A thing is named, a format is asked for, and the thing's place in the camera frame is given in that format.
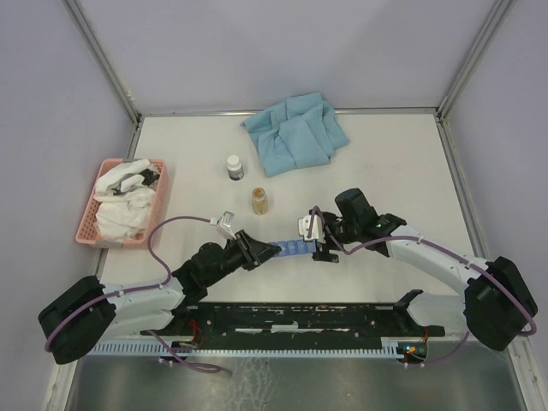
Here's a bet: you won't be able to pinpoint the aluminium corner post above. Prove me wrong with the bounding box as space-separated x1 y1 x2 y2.
62 0 141 124
437 0 515 122

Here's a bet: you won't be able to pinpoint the white cap dark pill bottle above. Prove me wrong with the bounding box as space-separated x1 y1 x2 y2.
226 155 244 181

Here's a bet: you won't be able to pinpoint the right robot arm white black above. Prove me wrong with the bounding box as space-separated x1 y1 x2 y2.
299 188 538 351

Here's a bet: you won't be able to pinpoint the pink plastic basket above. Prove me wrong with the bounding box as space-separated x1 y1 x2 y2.
75 158 170 249

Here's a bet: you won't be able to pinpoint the wrist camera white grey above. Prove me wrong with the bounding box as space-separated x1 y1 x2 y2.
210 211 235 240
297 215 325 242

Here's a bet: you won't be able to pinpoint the light blue cable duct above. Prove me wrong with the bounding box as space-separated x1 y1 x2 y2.
87 337 403 360

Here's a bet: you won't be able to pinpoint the clear bottle yellow pills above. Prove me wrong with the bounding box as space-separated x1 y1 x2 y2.
252 188 269 215

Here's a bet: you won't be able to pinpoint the left aluminium corner post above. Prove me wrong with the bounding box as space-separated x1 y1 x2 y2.
62 0 141 124

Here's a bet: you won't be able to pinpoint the light blue folded cloth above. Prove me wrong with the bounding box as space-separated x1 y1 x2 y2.
241 92 349 177

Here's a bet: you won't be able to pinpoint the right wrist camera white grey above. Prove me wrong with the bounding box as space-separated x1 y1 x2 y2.
297 215 325 242

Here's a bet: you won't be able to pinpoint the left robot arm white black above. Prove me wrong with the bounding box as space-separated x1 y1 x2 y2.
38 230 282 365

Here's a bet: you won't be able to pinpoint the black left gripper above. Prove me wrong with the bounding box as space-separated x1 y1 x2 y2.
205 229 281 286

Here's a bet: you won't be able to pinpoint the blue weekly pill organizer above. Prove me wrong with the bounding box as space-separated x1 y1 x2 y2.
272 239 317 257

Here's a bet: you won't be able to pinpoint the right aluminium corner post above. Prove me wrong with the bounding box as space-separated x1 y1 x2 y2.
437 0 515 122

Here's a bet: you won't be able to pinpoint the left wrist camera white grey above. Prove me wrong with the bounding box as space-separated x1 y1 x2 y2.
210 211 235 240

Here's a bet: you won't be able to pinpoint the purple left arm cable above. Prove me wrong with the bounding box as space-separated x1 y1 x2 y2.
45 215 232 373

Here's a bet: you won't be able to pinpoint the white crumpled cloth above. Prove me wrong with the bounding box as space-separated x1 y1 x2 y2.
93 159 160 241

